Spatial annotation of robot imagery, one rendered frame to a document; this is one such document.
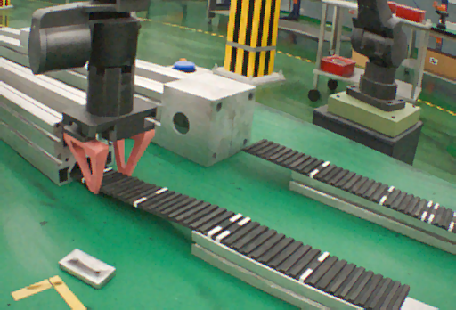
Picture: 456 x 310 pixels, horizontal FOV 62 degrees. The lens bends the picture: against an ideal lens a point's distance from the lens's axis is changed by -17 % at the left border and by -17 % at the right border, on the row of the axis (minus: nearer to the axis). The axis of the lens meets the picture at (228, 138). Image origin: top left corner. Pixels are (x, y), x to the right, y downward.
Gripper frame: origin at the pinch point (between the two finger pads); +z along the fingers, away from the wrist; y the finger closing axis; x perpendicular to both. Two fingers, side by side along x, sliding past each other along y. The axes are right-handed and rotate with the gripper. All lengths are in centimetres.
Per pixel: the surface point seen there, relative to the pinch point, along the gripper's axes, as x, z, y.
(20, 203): -4.4, 1.4, 11.5
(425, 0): -100, -44, -780
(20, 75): -29.0, -7.2, -2.2
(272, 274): 24.5, -1.1, 2.8
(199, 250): 16.3, 0.3, 2.6
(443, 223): 37.6, -2.5, -16.1
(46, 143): -6.6, -4.0, 5.3
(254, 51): -160, 44, -292
